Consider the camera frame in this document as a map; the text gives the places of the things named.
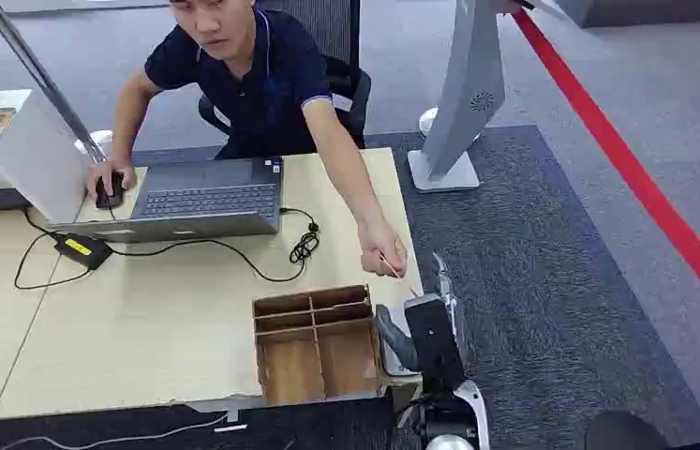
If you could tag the person's left hand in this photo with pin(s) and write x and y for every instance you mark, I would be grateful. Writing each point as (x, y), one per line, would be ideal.
(384, 245)

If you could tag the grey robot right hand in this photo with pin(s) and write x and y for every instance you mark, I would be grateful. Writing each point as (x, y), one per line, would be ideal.
(396, 338)

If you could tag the person's right hand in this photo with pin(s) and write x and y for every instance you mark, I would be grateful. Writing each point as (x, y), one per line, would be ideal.
(104, 171)

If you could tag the thin pale card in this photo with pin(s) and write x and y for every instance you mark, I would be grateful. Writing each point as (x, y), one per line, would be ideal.
(392, 268)

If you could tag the pale flat box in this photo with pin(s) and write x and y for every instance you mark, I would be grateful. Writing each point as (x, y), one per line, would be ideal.
(392, 366)

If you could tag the black computer mouse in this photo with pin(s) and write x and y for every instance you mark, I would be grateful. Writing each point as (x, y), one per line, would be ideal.
(115, 197)

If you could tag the white cabinet box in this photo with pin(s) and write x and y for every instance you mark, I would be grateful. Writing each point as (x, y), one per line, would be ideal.
(33, 155)

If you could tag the wooden compartment box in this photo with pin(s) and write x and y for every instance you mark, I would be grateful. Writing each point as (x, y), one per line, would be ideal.
(318, 360)

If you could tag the black power adapter yellow label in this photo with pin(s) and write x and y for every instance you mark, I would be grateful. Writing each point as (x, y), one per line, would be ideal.
(82, 250)

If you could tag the grey laptop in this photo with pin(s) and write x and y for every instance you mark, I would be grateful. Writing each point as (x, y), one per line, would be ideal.
(207, 199)

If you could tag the metal pole with round base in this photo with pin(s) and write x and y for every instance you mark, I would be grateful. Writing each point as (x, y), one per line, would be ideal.
(39, 74)

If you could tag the white round base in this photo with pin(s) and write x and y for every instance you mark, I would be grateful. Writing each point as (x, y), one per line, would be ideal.
(428, 121)

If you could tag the grey kiosk stand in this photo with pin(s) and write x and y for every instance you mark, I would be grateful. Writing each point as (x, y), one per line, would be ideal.
(467, 93)

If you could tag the person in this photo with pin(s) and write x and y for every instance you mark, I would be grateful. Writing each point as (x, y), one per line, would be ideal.
(262, 81)

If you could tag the black office chair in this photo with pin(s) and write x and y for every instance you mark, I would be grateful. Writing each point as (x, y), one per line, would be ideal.
(337, 37)

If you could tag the dark grey platform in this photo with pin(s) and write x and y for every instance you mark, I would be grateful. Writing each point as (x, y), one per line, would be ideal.
(660, 11)

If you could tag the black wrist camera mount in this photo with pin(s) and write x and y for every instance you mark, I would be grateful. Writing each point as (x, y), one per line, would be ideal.
(433, 341)

